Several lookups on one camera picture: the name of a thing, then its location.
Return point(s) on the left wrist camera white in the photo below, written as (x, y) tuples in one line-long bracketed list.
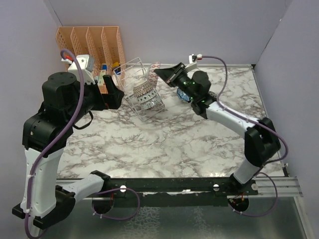
[(82, 67)]

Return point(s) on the brown patterned bowl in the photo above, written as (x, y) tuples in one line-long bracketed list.
[(142, 88)]

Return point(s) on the orange plastic file organizer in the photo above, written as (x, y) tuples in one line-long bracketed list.
[(99, 47)]

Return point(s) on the white wire dish rack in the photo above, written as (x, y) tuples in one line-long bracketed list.
[(131, 73)]

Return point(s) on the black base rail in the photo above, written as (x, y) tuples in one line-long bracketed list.
[(174, 192)]

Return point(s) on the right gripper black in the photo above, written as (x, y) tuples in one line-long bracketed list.
[(169, 73)]

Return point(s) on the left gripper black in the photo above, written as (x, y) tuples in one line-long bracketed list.
[(111, 100)]

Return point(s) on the pink patterned bowl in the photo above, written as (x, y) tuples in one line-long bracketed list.
[(151, 76)]

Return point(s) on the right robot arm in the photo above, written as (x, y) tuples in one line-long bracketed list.
[(260, 140)]

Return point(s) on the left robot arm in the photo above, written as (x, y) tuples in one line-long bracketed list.
[(65, 102)]

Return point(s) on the red patterned white bowl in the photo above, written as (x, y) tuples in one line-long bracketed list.
[(150, 103)]

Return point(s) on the black white patterned bowl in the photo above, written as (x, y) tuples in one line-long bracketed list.
[(147, 96)]

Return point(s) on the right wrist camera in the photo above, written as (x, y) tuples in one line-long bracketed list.
[(193, 62)]

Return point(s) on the light blue patterned bowl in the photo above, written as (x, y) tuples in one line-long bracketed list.
[(183, 96)]

